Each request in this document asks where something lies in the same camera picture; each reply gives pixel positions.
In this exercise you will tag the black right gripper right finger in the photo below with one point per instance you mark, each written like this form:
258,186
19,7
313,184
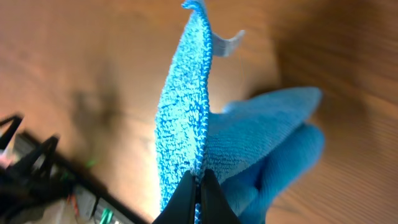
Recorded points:
214,207

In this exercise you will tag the blue microfiber cloth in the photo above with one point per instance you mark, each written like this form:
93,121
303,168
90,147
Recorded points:
255,147

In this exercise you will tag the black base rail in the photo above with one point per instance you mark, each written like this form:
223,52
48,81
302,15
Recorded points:
89,198

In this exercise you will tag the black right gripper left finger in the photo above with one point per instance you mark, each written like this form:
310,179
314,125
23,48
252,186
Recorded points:
181,206

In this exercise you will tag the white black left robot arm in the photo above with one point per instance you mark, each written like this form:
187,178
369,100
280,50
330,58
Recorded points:
29,183

